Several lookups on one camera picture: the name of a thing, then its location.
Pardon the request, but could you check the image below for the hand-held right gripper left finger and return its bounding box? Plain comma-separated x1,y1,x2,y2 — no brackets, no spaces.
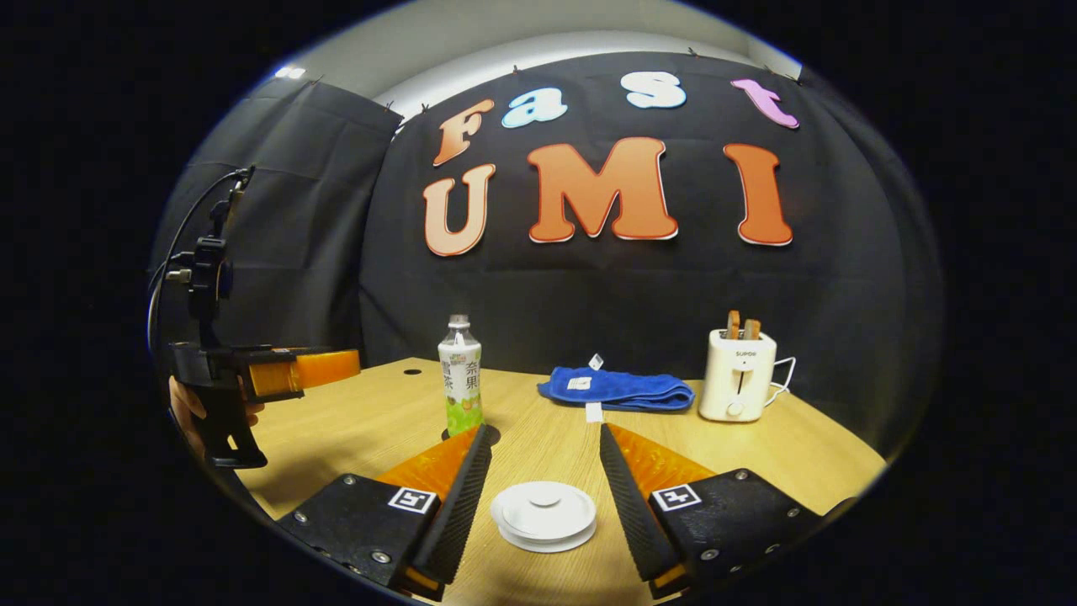
276,423,495,603

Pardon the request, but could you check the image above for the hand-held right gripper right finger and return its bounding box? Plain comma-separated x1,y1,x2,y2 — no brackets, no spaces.
599,423,830,600

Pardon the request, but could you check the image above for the dark round coaster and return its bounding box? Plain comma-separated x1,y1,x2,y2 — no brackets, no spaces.
440,423,503,449

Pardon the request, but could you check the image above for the white teacup lid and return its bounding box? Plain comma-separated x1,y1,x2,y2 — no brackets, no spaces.
491,480,597,540

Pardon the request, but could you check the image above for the clear plastic water bottle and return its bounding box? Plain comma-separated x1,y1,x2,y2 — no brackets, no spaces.
437,313,486,439

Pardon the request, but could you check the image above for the blue folded towel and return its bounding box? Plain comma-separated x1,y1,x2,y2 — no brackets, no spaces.
536,353,697,424

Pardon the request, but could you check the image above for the white toaster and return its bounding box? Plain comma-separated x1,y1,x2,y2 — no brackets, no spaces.
697,327,779,424

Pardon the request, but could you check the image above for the black backdrop cloth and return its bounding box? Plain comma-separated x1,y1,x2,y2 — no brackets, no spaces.
150,52,945,472

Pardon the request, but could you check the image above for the white toaster cable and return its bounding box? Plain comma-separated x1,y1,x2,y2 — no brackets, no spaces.
765,356,798,409

